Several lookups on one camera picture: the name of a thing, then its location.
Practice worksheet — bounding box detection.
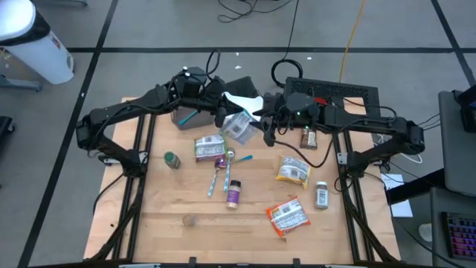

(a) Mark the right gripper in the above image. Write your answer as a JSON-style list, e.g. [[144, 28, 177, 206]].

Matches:
[[259, 94, 291, 148]]

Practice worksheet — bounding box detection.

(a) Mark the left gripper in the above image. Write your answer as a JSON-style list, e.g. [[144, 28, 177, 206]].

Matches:
[[181, 76, 245, 129]]

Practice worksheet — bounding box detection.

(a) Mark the blue ramen packet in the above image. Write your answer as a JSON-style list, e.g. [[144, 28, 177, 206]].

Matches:
[[220, 109, 258, 146]]

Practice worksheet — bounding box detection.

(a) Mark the brown spice jar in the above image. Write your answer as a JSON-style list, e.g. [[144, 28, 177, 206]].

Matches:
[[300, 127, 318, 151]]

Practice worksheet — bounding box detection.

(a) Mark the red ramen packet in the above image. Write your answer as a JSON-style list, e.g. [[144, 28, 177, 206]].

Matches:
[[193, 134, 228, 163]]

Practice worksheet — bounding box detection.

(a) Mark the teal plastic spoon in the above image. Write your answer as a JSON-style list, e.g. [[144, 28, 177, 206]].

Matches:
[[177, 109, 200, 127]]

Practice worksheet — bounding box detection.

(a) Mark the striped handle spoon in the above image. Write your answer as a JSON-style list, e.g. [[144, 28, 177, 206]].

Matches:
[[207, 156, 227, 198], [223, 147, 236, 193]]

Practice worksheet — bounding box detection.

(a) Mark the green label spice jar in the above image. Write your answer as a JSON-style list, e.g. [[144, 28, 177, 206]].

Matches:
[[163, 150, 182, 170]]

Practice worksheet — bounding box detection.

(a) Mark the white plastic bin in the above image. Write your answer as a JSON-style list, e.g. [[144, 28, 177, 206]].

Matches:
[[222, 90, 265, 122]]

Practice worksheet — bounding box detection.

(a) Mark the grey translucent plastic bin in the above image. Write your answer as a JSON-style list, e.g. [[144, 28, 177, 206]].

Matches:
[[170, 105, 217, 132]]

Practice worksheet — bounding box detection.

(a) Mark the black wedge panel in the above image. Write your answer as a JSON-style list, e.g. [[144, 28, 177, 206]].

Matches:
[[222, 75, 260, 98]]

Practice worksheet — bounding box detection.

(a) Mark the yellow ramen packet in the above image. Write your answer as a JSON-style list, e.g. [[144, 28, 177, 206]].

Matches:
[[275, 154, 313, 190]]

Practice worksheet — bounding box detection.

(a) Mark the purple label spice jar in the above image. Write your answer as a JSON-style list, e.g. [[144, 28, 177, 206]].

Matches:
[[225, 179, 242, 210]]

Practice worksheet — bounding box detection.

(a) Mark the grey label spice jar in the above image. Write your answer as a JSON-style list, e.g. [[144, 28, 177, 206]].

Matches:
[[315, 181, 329, 210]]

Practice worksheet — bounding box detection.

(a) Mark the black perforated panel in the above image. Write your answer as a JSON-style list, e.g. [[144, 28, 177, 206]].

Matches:
[[283, 76, 382, 120]]

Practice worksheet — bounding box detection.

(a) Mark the orange ramen packet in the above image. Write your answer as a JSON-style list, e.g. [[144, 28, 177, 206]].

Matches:
[[266, 197, 312, 238]]

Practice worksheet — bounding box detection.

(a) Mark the white paper sheet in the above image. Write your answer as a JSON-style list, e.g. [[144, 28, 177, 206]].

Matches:
[[381, 173, 414, 219]]

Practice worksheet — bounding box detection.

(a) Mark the white computer mouse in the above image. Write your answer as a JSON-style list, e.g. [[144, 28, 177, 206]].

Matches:
[[418, 223, 434, 243]]

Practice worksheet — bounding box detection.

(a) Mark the dark keyboard desk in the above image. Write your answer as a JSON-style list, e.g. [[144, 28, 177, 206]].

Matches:
[[430, 185, 476, 268]]

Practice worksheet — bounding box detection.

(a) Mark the black desk device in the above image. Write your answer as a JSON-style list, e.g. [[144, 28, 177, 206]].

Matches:
[[452, 84, 476, 134]]

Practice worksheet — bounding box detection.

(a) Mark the white trash can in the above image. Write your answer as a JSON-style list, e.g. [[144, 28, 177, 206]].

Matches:
[[0, 0, 75, 86]]

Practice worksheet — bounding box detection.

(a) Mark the grey metal furniture foot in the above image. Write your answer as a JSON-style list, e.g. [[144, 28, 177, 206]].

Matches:
[[0, 74, 44, 92]]

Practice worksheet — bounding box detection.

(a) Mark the backlit keyboard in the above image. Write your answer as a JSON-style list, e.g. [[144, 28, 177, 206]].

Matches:
[[441, 211, 476, 261]]

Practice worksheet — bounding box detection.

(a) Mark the black floor object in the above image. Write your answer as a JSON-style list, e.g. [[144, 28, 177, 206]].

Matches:
[[0, 115, 16, 144]]

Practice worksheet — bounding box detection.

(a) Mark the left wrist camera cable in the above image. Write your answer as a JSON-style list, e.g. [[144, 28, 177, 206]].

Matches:
[[205, 48, 222, 81]]

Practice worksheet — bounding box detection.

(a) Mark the black coiled power cable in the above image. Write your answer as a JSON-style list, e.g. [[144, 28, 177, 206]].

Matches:
[[270, 0, 304, 89]]

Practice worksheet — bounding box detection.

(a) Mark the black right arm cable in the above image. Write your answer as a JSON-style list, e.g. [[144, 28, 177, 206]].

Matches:
[[332, 173, 353, 194]]

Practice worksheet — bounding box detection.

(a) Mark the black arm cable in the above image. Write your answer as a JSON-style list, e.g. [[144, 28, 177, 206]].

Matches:
[[91, 171, 126, 216], [332, 173, 353, 194]]

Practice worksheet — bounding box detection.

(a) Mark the black looped floor cable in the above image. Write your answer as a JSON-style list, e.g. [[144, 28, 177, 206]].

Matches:
[[217, 0, 297, 23]]

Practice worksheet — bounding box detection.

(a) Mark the white cable bundle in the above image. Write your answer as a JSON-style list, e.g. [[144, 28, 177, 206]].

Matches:
[[371, 132, 424, 165]]

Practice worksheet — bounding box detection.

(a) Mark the yellow cable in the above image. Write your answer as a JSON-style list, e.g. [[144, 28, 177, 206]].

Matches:
[[338, 0, 368, 83]]

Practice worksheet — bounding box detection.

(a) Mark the black aluminium table frame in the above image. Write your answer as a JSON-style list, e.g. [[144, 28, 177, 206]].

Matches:
[[89, 95, 402, 268]]

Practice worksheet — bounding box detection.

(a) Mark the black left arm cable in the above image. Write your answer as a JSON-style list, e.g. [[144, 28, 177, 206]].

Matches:
[[91, 171, 126, 216]]

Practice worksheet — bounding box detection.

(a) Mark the thin black cable pair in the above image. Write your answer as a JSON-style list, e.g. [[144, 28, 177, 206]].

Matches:
[[416, 113, 442, 132]]

